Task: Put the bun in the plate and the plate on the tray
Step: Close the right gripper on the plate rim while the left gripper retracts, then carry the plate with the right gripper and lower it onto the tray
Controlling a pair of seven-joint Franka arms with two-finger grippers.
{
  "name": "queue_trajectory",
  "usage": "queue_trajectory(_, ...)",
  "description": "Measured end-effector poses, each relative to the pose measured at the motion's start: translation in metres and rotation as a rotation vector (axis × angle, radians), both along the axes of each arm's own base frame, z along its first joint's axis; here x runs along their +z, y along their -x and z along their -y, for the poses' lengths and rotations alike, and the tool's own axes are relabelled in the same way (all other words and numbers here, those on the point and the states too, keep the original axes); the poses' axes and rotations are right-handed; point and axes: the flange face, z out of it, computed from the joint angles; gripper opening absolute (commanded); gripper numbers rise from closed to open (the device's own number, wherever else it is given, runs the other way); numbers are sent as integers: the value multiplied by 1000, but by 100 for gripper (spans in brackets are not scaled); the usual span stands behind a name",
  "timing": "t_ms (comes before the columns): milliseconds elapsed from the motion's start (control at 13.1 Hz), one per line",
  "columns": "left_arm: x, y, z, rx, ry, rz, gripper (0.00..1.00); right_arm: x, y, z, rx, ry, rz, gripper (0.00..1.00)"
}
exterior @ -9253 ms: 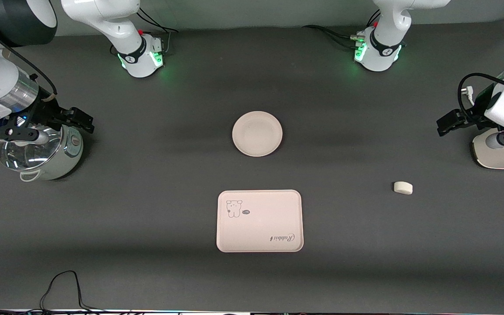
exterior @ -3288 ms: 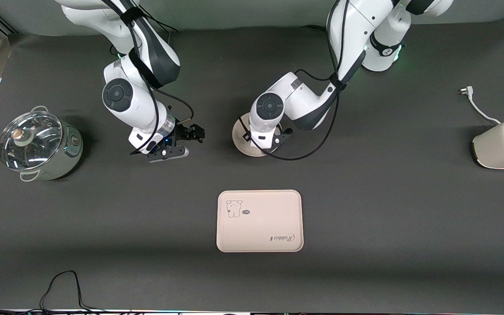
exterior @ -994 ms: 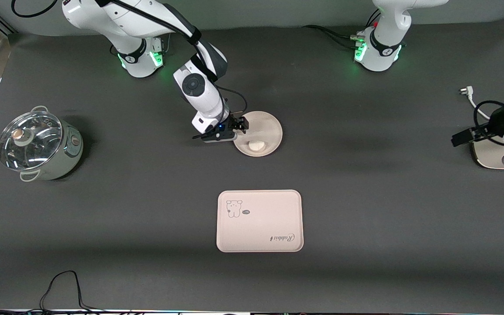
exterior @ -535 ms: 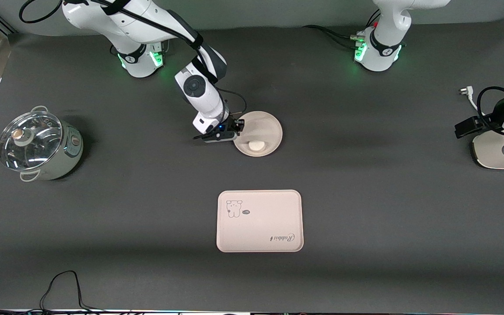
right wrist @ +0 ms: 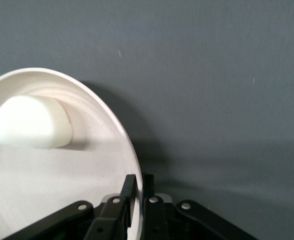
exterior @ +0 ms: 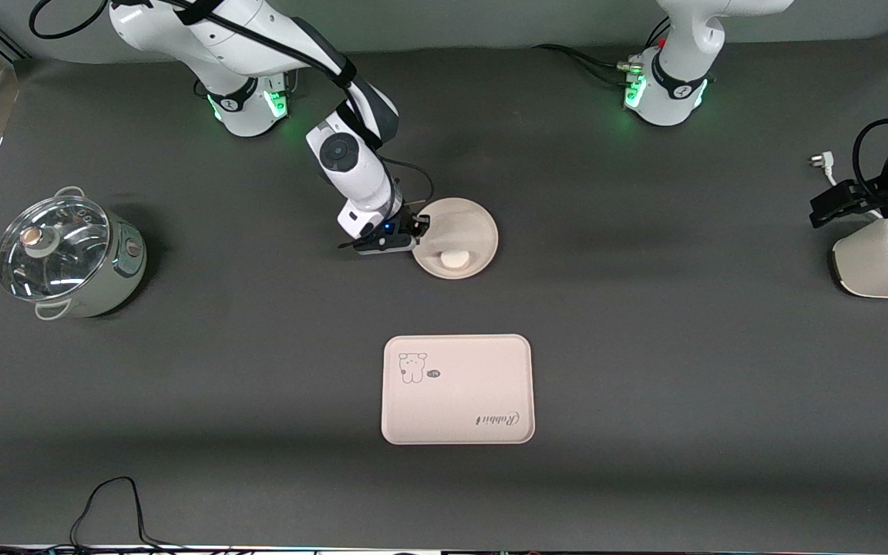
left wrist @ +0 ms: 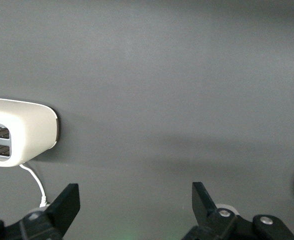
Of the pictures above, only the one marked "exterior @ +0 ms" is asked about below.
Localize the round cream plate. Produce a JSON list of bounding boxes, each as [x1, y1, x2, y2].
[[412, 197, 500, 280]]

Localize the cream rectangular rabbit tray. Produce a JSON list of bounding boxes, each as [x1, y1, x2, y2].
[[381, 334, 536, 446]]

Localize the cream white appliance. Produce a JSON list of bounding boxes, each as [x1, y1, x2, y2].
[[832, 212, 888, 299]]

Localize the pale green electric pot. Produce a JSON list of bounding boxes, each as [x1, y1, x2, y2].
[[0, 186, 148, 321]]

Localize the glass pot lid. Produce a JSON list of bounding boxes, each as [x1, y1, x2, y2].
[[0, 195, 111, 301]]

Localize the white power plug cable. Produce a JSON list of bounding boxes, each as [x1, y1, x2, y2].
[[809, 153, 839, 188]]

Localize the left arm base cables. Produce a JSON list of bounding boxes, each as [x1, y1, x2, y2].
[[533, 19, 672, 87]]

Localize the black looped table cable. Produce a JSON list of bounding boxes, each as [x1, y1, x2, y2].
[[70, 476, 183, 552]]

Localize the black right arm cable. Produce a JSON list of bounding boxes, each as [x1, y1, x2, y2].
[[28, 0, 435, 206]]

